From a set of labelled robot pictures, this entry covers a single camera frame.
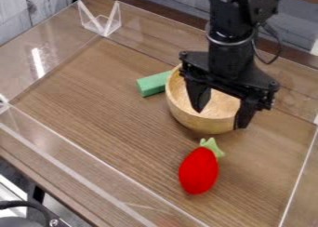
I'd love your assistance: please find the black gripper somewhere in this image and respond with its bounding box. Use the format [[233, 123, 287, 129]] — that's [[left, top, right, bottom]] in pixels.
[[179, 40, 279, 129]]

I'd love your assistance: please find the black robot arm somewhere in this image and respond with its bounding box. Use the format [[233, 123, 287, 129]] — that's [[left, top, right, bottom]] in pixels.
[[179, 0, 279, 128]]

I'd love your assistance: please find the green foam block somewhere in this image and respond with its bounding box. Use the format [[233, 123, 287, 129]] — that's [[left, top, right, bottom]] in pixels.
[[136, 71, 171, 97]]

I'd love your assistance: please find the black cable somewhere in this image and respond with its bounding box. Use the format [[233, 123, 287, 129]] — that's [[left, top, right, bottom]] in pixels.
[[249, 20, 283, 66]]

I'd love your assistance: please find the clear acrylic corner bracket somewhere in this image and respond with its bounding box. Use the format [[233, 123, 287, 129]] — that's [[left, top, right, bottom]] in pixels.
[[77, 1, 121, 37]]

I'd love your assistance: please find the black metal table bracket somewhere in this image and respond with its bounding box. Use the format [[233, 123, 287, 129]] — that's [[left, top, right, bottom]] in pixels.
[[26, 184, 70, 227]]

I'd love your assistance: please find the red felt strawberry toy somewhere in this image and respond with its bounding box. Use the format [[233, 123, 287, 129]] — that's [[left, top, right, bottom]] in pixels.
[[177, 138, 224, 194]]

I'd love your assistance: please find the wooden bowl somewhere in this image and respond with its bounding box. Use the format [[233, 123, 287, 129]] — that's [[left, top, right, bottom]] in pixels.
[[165, 65, 240, 135]]

